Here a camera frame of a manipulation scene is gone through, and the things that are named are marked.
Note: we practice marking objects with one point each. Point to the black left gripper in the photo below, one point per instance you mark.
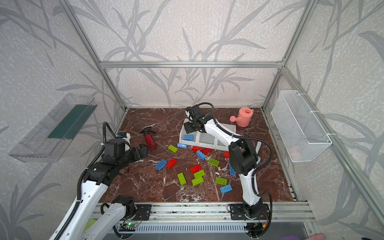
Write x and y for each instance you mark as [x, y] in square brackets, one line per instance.
[140, 151]

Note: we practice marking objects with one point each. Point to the red lego by bin right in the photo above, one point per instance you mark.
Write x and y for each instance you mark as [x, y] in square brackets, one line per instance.
[206, 151]

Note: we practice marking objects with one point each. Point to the pink watering can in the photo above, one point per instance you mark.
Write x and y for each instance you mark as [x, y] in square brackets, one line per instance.
[244, 117]

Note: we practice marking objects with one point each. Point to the red lego by bin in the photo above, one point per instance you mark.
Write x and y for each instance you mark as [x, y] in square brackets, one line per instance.
[206, 151]
[195, 148]

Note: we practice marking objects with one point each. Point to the clear wall shelf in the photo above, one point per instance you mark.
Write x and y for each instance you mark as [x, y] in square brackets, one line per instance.
[49, 139]

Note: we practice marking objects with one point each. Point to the controller board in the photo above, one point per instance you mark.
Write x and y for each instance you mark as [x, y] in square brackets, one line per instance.
[257, 229]
[129, 227]

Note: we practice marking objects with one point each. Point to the left controller board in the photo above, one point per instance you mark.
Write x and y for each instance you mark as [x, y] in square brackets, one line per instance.
[129, 227]

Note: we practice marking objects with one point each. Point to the light blue trowel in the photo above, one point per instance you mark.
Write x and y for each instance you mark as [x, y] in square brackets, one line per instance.
[258, 147]

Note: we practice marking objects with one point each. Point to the white three-compartment bin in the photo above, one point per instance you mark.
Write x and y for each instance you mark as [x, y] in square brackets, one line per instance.
[215, 138]

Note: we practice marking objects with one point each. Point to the red lego left centre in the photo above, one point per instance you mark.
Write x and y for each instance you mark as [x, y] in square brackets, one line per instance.
[171, 163]

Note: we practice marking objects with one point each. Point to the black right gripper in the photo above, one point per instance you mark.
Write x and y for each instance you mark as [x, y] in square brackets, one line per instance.
[192, 125]

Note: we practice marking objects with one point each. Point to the right controller board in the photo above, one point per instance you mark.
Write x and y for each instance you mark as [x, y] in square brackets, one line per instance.
[257, 229]

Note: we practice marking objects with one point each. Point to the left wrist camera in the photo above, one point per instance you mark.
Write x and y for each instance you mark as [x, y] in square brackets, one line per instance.
[126, 137]

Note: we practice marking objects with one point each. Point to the red lego by bin left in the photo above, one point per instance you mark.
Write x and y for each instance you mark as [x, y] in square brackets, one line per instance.
[195, 148]

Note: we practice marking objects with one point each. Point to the blue lego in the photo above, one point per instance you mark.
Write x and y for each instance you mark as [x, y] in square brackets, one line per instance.
[182, 146]
[201, 155]
[161, 165]
[226, 189]
[189, 137]
[232, 171]

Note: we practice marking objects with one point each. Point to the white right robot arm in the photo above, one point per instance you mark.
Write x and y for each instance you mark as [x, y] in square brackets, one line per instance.
[242, 153]

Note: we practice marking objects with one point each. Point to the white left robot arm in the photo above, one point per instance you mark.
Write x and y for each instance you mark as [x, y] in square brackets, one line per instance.
[115, 154]

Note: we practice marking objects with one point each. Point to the white wire mesh basket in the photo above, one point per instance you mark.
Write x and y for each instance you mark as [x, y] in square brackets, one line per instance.
[301, 132]

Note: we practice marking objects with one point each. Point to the green lego long left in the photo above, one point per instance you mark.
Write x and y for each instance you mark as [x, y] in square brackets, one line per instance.
[182, 179]

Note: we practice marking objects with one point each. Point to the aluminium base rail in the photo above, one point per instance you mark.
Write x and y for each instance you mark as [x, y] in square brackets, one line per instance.
[220, 212]

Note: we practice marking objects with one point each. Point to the small red lego right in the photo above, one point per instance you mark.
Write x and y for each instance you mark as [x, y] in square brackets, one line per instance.
[226, 155]

